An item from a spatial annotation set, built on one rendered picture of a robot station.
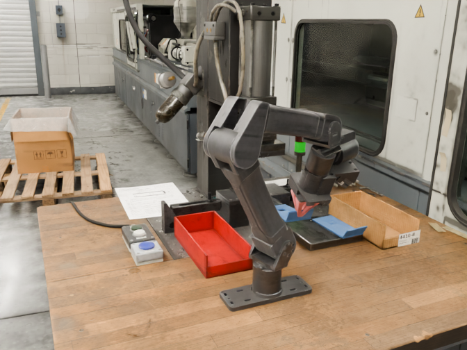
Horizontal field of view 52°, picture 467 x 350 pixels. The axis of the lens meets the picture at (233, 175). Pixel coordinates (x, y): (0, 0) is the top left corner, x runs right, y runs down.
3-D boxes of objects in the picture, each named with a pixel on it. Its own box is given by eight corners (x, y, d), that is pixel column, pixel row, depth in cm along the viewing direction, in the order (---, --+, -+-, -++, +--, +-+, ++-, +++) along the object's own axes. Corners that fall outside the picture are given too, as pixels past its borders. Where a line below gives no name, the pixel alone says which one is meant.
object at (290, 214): (288, 223, 116) (288, 212, 115) (262, 208, 130) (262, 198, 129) (313, 220, 118) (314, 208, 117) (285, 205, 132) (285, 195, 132)
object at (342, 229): (346, 240, 127) (347, 230, 126) (311, 220, 140) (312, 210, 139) (366, 235, 130) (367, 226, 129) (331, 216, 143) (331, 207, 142)
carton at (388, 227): (381, 253, 127) (385, 226, 124) (327, 218, 148) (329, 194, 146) (418, 244, 132) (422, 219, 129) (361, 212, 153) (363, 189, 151)
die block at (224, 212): (228, 228, 138) (228, 204, 135) (215, 216, 146) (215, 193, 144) (288, 219, 145) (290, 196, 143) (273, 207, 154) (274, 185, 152)
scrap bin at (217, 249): (206, 278, 111) (206, 255, 109) (174, 236, 132) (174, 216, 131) (252, 269, 115) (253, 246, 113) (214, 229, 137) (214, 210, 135)
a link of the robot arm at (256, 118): (316, 110, 108) (211, 92, 87) (349, 117, 101) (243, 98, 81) (306, 163, 110) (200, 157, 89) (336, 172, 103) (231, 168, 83)
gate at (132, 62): (122, 64, 744) (119, 10, 720) (128, 64, 747) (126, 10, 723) (130, 69, 667) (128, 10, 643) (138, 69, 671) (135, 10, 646)
